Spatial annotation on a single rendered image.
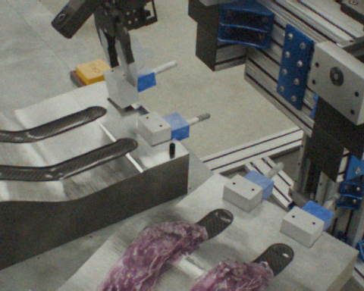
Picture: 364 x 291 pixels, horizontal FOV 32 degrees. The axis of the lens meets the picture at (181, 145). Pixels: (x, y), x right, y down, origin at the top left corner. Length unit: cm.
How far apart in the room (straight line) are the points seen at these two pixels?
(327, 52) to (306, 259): 38
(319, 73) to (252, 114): 153
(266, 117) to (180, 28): 83
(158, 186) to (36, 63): 52
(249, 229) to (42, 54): 71
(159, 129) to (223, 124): 158
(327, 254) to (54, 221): 40
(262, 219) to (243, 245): 6
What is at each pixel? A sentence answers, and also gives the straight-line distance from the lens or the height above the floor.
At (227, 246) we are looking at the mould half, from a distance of 94.
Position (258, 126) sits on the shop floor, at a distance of 263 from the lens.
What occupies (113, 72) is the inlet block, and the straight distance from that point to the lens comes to 113.
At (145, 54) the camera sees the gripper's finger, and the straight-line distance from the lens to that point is 109.
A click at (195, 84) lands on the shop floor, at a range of 285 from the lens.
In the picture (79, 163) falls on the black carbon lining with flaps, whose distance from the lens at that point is 104.
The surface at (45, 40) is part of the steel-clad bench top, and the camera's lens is 154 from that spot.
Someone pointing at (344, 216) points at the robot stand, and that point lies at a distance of 181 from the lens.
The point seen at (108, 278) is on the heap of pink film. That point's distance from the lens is 84.
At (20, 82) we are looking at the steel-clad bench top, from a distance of 139.
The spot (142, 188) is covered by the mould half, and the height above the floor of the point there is 85.
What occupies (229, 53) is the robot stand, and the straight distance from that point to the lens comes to 156.
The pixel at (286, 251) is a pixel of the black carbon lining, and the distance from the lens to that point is 96.
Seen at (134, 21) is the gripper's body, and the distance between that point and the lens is 107.
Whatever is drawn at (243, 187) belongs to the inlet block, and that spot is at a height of 88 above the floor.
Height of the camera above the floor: 154
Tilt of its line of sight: 38 degrees down
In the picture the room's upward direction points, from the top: 3 degrees clockwise
